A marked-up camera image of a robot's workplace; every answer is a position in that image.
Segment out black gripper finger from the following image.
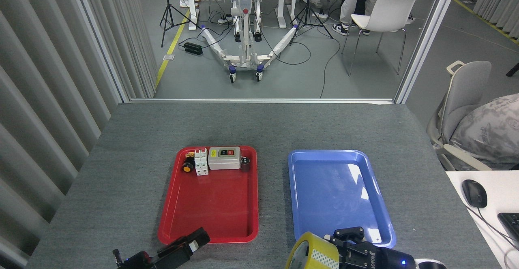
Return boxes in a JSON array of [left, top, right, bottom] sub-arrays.
[[162, 243, 203, 269], [324, 237, 363, 269], [333, 227, 365, 243], [157, 227, 211, 258]]

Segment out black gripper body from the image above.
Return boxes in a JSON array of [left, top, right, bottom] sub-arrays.
[[363, 245, 417, 269], [122, 251, 163, 269]]

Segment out yellow tape roll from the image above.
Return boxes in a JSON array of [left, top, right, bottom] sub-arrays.
[[286, 232, 340, 269]]

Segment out red plastic tray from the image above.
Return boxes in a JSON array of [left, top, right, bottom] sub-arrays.
[[158, 145, 259, 245]]

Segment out blue plastic tray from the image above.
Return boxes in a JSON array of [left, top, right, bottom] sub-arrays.
[[288, 149, 397, 250]]

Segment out white circuit breaker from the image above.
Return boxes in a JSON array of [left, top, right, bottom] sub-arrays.
[[194, 149, 210, 176]]

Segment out black computer mouse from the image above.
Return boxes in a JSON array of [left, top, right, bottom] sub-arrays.
[[461, 179, 488, 209]]

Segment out black keyboard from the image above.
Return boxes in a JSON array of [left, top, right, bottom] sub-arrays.
[[497, 212, 519, 241]]

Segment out white desk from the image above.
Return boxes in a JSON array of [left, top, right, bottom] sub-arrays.
[[445, 170, 519, 269]]

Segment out grey patterned cushion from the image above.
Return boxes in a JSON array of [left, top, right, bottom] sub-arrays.
[[449, 94, 519, 171]]

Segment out grey office chair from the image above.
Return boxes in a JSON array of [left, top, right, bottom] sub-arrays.
[[427, 60, 492, 171]]

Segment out grey pleated curtain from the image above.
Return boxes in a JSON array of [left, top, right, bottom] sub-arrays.
[[0, 0, 159, 269], [472, 0, 519, 45]]

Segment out white stand on wheels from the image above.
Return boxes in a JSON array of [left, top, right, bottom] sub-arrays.
[[201, 0, 299, 84]]

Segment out white plastic chair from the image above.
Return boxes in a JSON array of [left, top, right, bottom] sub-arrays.
[[341, 0, 417, 77]]

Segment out grey push button switch box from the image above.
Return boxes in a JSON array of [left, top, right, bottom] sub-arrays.
[[208, 146, 241, 170]]

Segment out silver frame rail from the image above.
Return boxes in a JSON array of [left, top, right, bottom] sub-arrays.
[[130, 98, 395, 104]]

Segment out silver frame post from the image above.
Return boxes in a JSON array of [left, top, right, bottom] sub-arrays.
[[394, 0, 463, 104]]

